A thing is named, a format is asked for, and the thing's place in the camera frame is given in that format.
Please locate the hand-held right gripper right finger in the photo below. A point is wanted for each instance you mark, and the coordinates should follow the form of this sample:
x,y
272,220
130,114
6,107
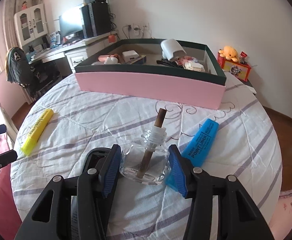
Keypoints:
x,y
178,172

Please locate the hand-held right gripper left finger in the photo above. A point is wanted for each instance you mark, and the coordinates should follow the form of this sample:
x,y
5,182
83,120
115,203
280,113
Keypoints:
x,y
111,172

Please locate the blue highlighter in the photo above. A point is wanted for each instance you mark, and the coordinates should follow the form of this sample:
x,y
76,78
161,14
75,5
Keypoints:
x,y
201,142

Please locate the yellow highlighter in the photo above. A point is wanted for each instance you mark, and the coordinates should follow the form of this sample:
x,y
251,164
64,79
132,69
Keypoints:
x,y
36,132

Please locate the glass bottle with wick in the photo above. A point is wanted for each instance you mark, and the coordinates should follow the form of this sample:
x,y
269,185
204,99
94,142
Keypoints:
x,y
157,133

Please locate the pink storage box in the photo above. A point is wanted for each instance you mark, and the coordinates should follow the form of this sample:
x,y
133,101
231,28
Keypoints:
x,y
148,90

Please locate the black hair clip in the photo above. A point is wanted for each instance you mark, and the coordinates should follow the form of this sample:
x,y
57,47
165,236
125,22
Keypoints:
x,y
167,62

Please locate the white charger adapter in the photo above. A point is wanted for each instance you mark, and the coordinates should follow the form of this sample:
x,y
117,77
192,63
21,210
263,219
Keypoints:
x,y
130,55

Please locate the white plastic cover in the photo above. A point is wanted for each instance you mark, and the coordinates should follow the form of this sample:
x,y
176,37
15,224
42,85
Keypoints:
x,y
172,48

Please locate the dark printed jacket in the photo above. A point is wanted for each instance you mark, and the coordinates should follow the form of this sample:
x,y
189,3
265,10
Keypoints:
x,y
17,65

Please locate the white block toy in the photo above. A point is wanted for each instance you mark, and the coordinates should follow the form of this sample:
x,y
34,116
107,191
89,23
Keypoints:
x,y
194,66

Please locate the blue printed box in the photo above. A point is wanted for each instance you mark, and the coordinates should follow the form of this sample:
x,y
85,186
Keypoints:
x,y
54,39

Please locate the small white object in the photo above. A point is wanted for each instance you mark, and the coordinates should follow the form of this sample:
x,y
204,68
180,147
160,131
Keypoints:
x,y
111,61

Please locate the white glass-door cabinet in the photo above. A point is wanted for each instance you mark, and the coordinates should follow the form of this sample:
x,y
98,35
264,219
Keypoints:
x,y
31,23

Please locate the pink curtain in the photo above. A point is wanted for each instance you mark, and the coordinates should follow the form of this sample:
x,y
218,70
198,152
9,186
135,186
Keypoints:
x,y
8,17

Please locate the white nightstand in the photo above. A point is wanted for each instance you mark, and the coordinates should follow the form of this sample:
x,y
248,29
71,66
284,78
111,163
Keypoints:
x,y
251,85

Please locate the white desk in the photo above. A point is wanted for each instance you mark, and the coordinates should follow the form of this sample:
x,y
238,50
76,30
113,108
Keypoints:
x,y
81,52

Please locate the red printed box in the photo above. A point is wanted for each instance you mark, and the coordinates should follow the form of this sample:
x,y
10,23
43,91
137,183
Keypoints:
x,y
235,70

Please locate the yellow octopus plush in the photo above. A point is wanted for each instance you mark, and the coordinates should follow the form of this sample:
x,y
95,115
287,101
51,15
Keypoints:
x,y
228,52

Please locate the black computer monitor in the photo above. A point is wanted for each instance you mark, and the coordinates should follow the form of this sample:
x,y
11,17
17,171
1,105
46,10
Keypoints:
x,y
69,21

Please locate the small orange object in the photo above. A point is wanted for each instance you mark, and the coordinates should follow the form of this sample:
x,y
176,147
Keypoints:
x,y
111,38

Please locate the black computer tower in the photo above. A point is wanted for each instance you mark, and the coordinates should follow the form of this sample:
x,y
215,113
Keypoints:
x,y
96,20

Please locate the white wall outlet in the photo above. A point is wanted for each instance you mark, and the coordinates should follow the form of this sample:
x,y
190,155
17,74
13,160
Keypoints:
x,y
127,27
136,28
146,26

